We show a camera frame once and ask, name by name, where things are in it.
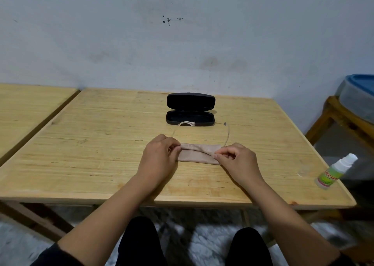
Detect wooden rack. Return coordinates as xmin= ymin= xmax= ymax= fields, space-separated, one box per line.
xmin=305 ymin=96 xmax=374 ymax=158

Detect person's left hand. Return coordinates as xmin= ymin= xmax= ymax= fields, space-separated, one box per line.
xmin=136 ymin=134 xmax=182 ymax=187

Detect light wooden table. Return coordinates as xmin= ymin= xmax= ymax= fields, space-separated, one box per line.
xmin=0 ymin=88 xmax=357 ymax=243
xmin=0 ymin=83 xmax=81 ymax=167

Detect beige cleaning cloth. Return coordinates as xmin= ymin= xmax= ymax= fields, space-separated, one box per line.
xmin=177 ymin=143 xmax=223 ymax=166

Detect translucent box with blue lid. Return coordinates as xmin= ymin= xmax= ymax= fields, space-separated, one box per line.
xmin=335 ymin=74 xmax=374 ymax=125

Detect person's right hand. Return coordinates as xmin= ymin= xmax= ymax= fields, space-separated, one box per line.
xmin=213 ymin=142 xmax=265 ymax=189

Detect person's leg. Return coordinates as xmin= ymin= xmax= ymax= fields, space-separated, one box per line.
xmin=226 ymin=227 xmax=274 ymax=266
xmin=115 ymin=216 xmax=169 ymax=266

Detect person's left leg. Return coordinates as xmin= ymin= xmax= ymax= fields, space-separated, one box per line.
xmin=115 ymin=216 xmax=169 ymax=266

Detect white green-label spray bottle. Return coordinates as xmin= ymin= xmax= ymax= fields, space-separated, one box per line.
xmin=315 ymin=153 xmax=359 ymax=190

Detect person's left forearm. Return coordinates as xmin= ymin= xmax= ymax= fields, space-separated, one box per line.
xmin=57 ymin=172 xmax=170 ymax=266

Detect person's right forearm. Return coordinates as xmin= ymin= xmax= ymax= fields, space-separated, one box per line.
xmin=243 ymin=176 xmax=341 ymax=266

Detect person's right leg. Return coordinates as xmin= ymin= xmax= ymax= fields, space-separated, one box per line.
xmin=226 ymin=227 xmax=274 ymax=266

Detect person's black sleeve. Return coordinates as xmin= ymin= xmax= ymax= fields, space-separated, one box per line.
xmin=330 ymin=253 xmax=356 ymax=266
xmin=30 ymin=242 xmax=85 ymax=266

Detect clear plastic bottle cap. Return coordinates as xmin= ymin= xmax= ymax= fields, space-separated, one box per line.
xmin=298 ymin=161 xmax=315 ymax=177

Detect person's black left sleeve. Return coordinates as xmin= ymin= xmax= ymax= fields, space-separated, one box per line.
xmin=30 ymin=242 xmax=85 ymax=266

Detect clear frame eyeglasses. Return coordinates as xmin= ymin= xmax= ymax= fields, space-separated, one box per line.
xmin=171 ymin=121 xmax=231 ymax=148

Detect person's black right sleeve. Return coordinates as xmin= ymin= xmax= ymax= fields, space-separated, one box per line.
xmin=330 ymin=253 xmax=356 ymax=266

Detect black open glasses case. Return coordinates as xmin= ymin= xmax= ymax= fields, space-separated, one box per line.
xmin=166 ymin=92 xmax=216 ymax=127

